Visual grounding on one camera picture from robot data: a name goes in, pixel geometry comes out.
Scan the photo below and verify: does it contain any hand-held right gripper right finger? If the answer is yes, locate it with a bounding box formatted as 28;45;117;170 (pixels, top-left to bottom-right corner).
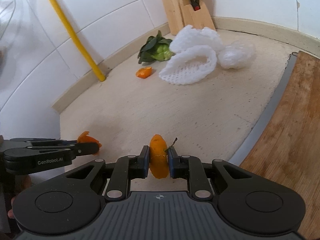
167;147;253;201

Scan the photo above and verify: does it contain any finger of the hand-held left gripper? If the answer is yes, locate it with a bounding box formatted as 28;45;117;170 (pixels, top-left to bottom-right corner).
3;142;99;162
9;137;78;147

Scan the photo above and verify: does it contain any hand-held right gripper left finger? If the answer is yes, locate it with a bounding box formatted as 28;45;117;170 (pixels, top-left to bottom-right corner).
65;145;150;202

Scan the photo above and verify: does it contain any curled orange peel piece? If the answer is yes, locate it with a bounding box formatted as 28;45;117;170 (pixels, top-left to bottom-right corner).
77;130;103;155

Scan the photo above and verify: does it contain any orange peel with stem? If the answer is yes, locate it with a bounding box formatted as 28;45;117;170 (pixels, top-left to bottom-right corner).
149;134;179;180

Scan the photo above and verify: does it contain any white foam fruit net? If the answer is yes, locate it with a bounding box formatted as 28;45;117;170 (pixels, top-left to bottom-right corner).
158;25;224;86

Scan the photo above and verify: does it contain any clear plastic bag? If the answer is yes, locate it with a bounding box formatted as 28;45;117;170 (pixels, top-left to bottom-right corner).
218;41;256;70

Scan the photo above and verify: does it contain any person's left hand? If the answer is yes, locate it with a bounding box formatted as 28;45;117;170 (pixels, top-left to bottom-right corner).
7;174;33;219

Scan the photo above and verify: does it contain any small orange peel piece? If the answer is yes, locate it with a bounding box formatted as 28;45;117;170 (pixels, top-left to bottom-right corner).
136;66;153;79

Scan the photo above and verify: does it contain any yellow pipe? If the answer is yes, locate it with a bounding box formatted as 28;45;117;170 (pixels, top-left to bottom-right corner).
39;0;107;82

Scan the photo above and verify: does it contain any green leafy vegetable scrap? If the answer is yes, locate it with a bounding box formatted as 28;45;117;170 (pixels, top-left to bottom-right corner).
137;30;176;64

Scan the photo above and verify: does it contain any wooden cutting board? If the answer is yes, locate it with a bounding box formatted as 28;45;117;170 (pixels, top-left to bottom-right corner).
239;50;320;240

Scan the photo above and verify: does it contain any wooden knife block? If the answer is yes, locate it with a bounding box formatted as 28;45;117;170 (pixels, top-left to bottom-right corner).
156;0;216;36

